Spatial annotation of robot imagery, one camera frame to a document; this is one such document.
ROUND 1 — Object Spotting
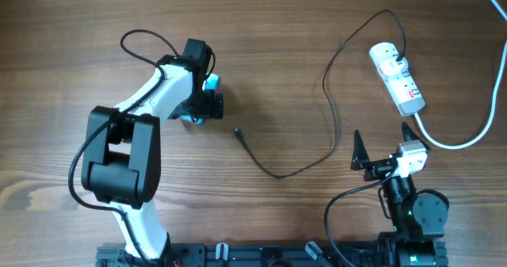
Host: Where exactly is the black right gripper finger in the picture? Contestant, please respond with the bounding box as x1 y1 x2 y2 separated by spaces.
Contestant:
352 129 370 162
402 122 431 153

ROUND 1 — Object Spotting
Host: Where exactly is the teal Galaxy smartphone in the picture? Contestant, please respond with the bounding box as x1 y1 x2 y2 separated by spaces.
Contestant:
179 74 221 124

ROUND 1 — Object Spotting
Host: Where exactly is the black USB charging cable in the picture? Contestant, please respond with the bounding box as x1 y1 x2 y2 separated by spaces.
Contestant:
234 9 408 180

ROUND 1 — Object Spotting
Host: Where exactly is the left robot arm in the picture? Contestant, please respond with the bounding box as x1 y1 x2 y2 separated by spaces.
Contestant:
81 39 223 266

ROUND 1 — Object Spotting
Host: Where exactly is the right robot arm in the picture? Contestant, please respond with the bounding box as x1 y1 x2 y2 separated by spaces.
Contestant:
351 123 450 267

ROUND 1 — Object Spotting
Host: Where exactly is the white USB charger plug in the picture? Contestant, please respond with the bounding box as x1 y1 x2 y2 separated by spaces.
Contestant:
377 57 408 78

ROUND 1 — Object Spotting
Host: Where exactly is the white power strip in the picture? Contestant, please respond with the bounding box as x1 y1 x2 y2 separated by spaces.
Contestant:
369 42 425 116

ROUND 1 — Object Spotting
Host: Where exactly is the black right camera cable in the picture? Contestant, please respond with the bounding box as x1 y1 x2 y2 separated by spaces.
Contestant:
323 167 397 267

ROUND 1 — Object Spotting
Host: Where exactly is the black camera cable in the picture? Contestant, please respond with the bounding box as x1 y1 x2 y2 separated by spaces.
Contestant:
67 29 180 267
323 167 397 267

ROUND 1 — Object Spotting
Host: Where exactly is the black left camera cable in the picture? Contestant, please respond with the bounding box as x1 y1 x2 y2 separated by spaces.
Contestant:
67 29 180 267

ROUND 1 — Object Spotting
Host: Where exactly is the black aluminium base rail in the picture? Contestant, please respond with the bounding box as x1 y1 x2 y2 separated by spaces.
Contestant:
96 241 448 267

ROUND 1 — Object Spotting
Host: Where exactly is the white power strip cord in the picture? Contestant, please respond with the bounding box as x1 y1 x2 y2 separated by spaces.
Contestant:
414 0 507 151

